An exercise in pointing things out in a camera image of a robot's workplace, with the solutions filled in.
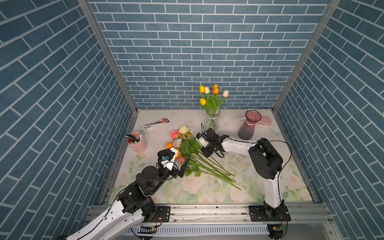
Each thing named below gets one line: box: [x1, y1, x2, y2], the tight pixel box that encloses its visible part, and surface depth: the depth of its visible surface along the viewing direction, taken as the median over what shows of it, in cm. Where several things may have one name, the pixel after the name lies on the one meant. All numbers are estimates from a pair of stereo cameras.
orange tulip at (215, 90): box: [212, 84, 219, 121], surface depth 96 cm
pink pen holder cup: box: [126, 131, 148, 154], surface depth 93 cm
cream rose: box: [179, 125, 189, 135], surface depth 106 cm
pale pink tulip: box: [215, 90, 229, 113], surface depth 94 cm
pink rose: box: [170, 130, 180, 140], surface depth 101 cm
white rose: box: [173, 138, 183, 149], surface depth 96 cm
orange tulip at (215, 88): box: [212, 84, 220, 93], surface depth 93 cm
